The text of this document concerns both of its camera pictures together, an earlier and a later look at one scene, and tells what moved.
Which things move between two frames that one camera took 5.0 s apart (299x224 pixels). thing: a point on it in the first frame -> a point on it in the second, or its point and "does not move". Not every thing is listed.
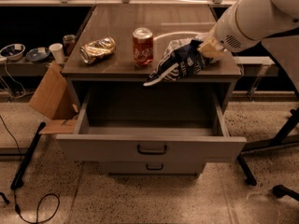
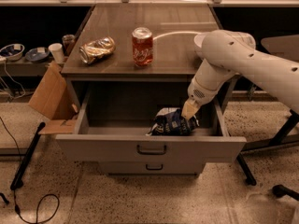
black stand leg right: x=287 y=133 does not move
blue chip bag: x=182 y=58 -> x=170 y=122
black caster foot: x=280 y=191 does not move
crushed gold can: x=97 y=49 does not move
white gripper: x=229 y=34 -> x=196 y=94
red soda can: x=143 y=46 does not move
